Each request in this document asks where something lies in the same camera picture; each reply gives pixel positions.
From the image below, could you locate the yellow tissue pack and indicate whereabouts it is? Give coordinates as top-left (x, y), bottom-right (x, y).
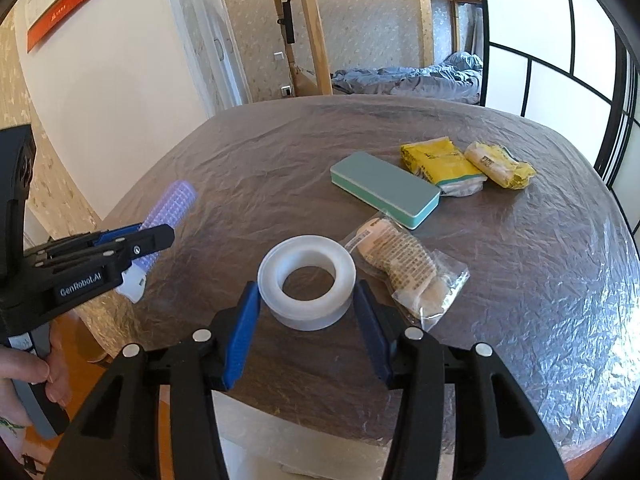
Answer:
top-left (400, 136), bottom-right (487, 197)

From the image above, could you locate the black framed shoji screen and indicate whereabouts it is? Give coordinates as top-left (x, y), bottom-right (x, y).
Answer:
top-left (480, 0), bottom-right (639, 236)

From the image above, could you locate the white tape roll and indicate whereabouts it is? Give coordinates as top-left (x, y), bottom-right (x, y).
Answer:
top-left (257, 235), bottom-right (357, 332)

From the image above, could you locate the white round trash bin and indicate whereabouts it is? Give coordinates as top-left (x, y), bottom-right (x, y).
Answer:
top-left (212, 392), bottom-right (388, 479)

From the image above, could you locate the grey rumpled duvet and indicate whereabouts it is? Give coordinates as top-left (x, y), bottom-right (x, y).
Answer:
top-left (332, 51), bottom-right (483, 105)

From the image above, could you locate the yellow snack wrapper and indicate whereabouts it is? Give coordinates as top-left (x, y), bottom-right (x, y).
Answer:
top-left (464, 142), bottom-right (537, 190)

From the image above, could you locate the green sanding block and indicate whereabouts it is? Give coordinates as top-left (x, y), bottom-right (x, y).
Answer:
top-left (330, 152), bottom-right (440, 230)

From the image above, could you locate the clear bag of snacks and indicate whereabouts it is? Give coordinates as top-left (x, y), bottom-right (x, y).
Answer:
top-left (342, 212), bottom-right (470, 330)

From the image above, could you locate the white door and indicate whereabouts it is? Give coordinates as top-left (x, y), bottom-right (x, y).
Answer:
top-left (168, 0), bottom-right (252, 117)

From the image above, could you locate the purple hair roller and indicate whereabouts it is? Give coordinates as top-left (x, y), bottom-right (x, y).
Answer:
top-left (116, 180), bottom-right (198, 304)

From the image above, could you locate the person's left hand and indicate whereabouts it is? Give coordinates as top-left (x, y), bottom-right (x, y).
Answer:
top-left (1, 323), bottom-right (70, 439)

